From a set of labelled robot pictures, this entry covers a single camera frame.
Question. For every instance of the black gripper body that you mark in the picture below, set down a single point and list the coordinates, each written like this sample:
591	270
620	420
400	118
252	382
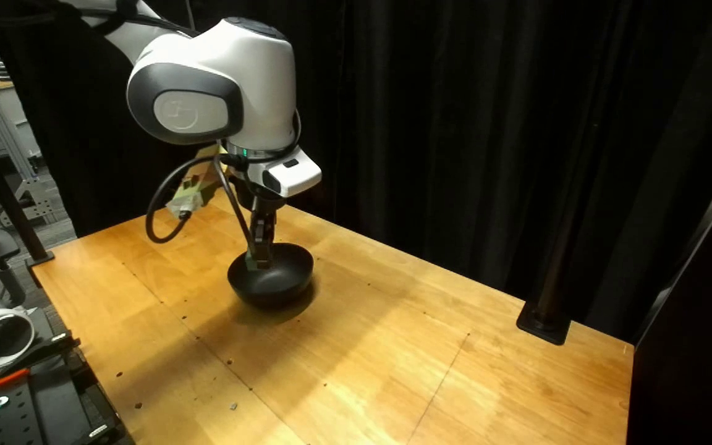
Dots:
251	193

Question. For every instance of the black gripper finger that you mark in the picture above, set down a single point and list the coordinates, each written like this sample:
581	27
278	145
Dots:
270	232
256	240

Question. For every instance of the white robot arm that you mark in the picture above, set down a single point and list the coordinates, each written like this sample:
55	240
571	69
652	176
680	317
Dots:
215	78

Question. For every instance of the black bowl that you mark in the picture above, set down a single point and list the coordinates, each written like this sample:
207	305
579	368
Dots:
273	278

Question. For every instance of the black curtain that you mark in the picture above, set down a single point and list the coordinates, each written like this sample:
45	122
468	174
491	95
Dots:
471	125

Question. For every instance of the black perforated board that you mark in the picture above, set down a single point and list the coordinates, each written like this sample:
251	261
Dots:
44	404

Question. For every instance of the black side panel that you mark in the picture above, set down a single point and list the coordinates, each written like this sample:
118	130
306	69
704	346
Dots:
692	330

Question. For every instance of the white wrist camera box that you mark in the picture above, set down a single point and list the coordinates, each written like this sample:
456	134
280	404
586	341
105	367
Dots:
292	174

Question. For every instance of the black post with base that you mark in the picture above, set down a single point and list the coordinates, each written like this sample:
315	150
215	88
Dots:
549	288

